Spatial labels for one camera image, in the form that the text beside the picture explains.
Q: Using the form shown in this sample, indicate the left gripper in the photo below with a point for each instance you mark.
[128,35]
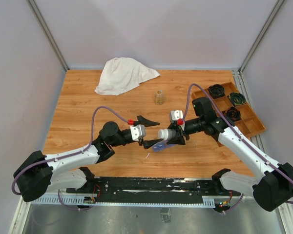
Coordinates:
[147,123]

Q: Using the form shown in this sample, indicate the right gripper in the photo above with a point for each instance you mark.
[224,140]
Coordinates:
[179,139]

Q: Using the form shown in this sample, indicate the white cap pill bottle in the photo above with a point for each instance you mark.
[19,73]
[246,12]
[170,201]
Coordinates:
[166,134]

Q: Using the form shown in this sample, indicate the blue weekly pill organizer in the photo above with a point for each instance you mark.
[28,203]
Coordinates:
[160,146]

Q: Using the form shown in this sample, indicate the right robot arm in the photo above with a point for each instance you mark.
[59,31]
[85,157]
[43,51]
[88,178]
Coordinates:
[272,183]

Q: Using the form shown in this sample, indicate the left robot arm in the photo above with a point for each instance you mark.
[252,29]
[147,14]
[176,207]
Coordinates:
[41,173]

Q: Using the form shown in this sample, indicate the clear glass pill bottle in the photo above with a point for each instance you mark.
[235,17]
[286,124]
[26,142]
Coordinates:
[159,98]

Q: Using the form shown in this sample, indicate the black cup far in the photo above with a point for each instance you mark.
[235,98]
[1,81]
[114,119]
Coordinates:
[216,91]

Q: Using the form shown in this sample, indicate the white cloth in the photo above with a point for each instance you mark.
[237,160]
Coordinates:
[121,75]

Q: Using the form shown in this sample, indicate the green black cup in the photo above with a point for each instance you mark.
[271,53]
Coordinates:
[237,99]

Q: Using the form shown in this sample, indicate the wooden compartment tray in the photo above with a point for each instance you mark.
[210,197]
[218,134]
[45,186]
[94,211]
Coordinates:
[231,103]

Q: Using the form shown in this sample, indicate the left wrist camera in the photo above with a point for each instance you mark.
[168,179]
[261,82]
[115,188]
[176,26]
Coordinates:
[137,132]

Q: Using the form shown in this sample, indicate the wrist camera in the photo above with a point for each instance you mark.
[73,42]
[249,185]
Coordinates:
[175,115]
[137,132]

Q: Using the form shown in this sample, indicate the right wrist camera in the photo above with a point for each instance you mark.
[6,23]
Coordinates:
[175,115]

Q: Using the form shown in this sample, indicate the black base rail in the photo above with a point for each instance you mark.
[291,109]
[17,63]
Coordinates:
[140,192]

